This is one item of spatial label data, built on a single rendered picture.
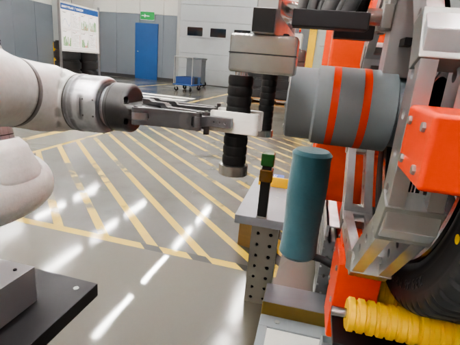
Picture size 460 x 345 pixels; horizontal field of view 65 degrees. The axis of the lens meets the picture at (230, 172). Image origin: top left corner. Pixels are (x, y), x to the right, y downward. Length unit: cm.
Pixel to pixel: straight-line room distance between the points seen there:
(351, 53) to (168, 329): 108
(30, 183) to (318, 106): 74
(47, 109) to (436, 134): 50
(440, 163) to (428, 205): 12
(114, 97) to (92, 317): 105
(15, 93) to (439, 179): 49
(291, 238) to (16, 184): 67
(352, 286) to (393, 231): 30
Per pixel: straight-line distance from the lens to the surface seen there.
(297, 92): 64
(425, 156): 36
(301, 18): 48
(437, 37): 44
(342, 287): 75
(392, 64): 68
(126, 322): 145
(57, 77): 62
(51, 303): 107
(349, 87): 64
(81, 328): 145
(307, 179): 81
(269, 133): 87
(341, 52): 113
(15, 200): 102
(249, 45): 51
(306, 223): 84
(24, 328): 101
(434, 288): 55
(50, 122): 62
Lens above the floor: 91
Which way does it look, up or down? 17 degrees down
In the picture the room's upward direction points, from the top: 5 degrees clockwise
